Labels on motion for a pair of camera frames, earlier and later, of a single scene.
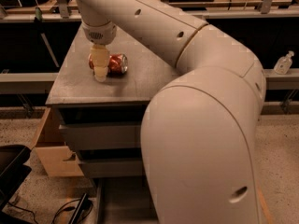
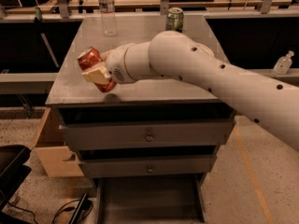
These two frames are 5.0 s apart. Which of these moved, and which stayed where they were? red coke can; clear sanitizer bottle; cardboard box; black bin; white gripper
Moved: red coke can; white gripper
Stayed: cardboard box; clear sanitizer bottle; black bin
